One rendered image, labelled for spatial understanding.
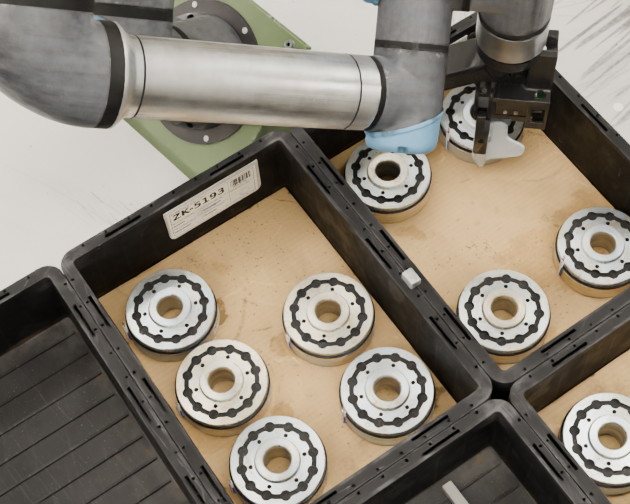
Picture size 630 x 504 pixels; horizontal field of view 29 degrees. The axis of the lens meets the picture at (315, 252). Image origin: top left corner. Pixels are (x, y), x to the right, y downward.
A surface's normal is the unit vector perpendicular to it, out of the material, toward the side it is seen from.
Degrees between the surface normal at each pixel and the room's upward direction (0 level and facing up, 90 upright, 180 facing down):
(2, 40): 53
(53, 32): 58
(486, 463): 0
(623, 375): 0
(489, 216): 0
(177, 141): 44
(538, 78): 90
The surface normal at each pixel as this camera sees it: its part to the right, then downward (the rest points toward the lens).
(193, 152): -0.53, 0.10
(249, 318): -0.04, -0.47
